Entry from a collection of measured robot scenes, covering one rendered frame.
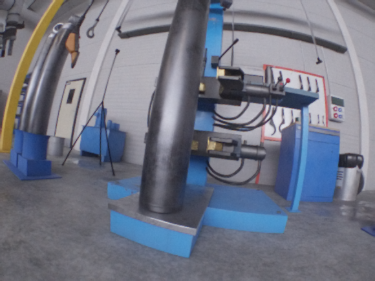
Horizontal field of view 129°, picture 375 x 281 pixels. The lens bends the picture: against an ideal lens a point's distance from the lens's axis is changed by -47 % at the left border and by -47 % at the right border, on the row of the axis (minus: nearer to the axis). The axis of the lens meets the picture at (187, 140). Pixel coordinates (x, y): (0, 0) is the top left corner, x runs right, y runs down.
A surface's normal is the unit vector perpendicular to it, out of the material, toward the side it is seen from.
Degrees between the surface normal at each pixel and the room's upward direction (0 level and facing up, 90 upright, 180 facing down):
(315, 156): 90
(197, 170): 90
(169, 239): 90
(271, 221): 90
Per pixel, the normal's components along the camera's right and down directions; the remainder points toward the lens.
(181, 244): -0.23, -0.10
